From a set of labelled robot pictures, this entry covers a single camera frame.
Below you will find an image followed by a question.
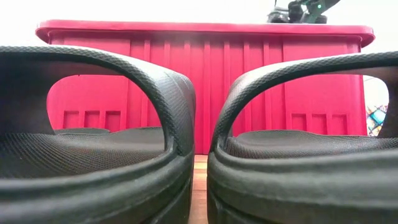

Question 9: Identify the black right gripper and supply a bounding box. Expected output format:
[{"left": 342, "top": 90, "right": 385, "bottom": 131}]
[{"left": 266, "top": 0, "right": 328, "bottom": 24}]

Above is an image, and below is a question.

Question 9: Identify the colourful patterned panel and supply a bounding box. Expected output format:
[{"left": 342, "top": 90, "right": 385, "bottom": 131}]
[{"left": 366, "top": 104, "right": 390, "bottom": 138}]

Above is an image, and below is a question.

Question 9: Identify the black rubber slide sandal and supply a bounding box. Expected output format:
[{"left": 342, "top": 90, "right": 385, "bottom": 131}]
[
  {"left": 0, "top": 45, "right": 197, "bottom": 224},
  {"left": 206, "top": 51, "right": 398, "bottom": 224}
]

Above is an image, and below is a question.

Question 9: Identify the red plastic bin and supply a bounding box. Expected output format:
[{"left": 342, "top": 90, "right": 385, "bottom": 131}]
[{"left": 35, "top": 19, "right": 376, "bottom": 156}]

